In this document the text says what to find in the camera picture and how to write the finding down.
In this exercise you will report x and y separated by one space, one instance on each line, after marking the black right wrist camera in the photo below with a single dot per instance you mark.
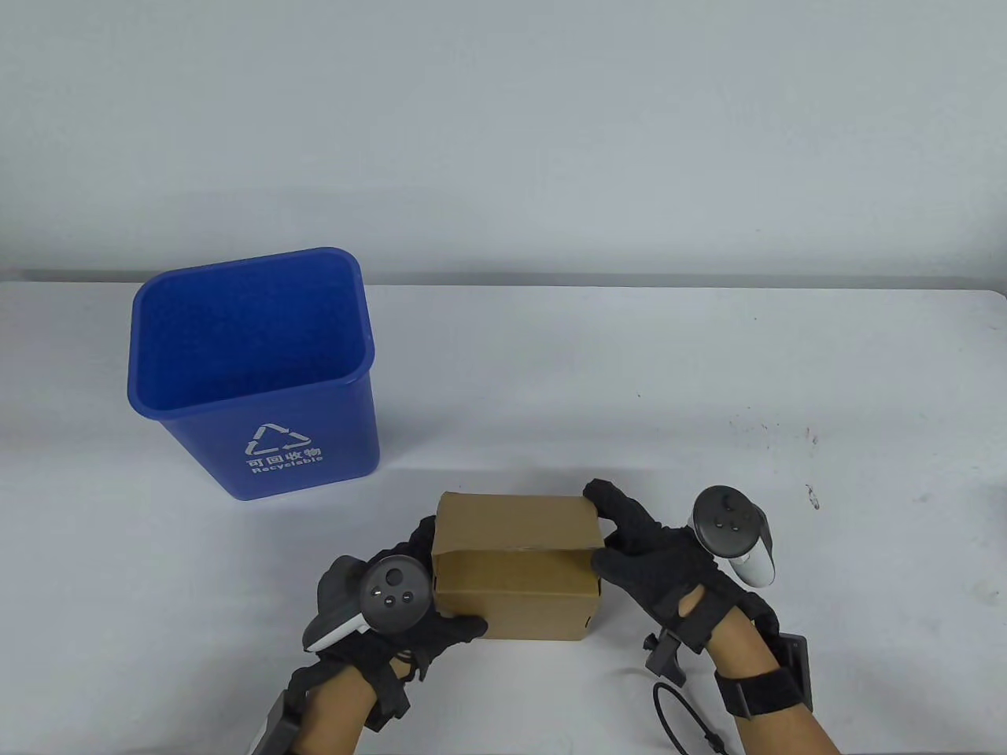
667 657

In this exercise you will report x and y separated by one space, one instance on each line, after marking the grey right hand controller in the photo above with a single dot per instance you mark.
728 519

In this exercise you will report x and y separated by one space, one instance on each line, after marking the black right wrist box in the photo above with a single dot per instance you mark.
794 668

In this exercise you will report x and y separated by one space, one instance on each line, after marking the grey hand controller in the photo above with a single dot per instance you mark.
728 519
393 594

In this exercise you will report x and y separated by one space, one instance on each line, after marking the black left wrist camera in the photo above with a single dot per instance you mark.
391 696

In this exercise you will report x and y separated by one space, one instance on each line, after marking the black left wrist box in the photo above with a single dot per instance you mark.
275 727

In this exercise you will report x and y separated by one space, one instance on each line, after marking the person's left forearm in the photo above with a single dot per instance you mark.
338 716

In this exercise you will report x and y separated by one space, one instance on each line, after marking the black wrist box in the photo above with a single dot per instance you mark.
275 727
794 668

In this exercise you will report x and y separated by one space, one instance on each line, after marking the grey left hand controller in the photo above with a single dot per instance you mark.
393 594

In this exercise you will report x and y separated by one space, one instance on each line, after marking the person's right forearm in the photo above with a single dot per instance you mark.
763 731

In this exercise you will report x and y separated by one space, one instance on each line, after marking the brown cardboard box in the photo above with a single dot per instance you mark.
511 605

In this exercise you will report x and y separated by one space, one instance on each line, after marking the blue plastic recycling bin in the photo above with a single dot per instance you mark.
236 346

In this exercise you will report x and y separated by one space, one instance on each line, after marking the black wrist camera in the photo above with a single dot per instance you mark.
391 696
667 657

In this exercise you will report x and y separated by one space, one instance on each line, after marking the person's left hand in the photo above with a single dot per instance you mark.
456 627

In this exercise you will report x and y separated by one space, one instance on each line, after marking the person's right hand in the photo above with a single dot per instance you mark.
653 558

